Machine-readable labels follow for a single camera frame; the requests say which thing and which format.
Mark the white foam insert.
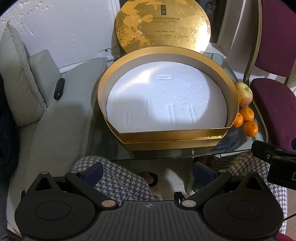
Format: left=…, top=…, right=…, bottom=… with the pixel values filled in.
left=106, top=61, right=228, bottom=132

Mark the grey sofa armrest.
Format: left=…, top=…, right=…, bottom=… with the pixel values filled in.
left=29, top=50, right=62, bottom=107

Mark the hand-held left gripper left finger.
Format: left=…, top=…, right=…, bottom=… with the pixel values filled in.
left=30, top=162, right=118, bottom=209

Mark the grey sofa seat cushion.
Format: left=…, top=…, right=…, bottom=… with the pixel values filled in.
left=23, top=57, right=109, bottom=186

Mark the orange tangerine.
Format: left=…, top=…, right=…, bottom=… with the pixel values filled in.
left=244, top=120, right=259, bottom=137
left=231, top=112, right=244, bottom=128
left=239, top=107, right=255, bottom=122

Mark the purple padded chair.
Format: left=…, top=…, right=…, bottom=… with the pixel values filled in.
left=243, top=0, right=296, bottom=150

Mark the gold round gift box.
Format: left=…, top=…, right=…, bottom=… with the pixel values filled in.
left=97, top=46, right=239, bottom=151

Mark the black oval remote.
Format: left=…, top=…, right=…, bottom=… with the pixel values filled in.
left=54, top=78, right=65, bottom=100

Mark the person's foot in sandal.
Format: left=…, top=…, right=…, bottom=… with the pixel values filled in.
left=138, top=171, right=159, bottom=187
left=198, top=155, right=218, bottom=166

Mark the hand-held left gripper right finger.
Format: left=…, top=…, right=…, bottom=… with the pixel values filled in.
left=179, top=162, right=267, bottom=209

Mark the person's left houndstooth trouser leg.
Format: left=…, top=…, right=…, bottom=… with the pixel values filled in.
left=73, top=156, right=158, bottom=202

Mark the gold round box lid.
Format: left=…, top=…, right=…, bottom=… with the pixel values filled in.
left=114, top=0, right=211, bottom=55

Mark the red yellow apple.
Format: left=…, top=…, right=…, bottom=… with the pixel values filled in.
left=234, top=82, right=253, bottom=107

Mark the dark cloth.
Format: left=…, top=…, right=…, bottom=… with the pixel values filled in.
left=0, top=76, right=23, bottom=176

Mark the grey sofa pillow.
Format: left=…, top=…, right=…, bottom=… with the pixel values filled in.
left=0, top=20, right=47, bottom=127

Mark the person's left foot in sandal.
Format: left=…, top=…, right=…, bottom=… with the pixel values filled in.
left=138, top=171, right=159, bottom=187

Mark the glass desktop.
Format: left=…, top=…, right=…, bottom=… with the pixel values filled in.
left=89, top=51, right=270, bottom=161

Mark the person's right foot in sandal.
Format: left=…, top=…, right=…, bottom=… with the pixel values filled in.
left=198, top=155, right=218, bottom=166

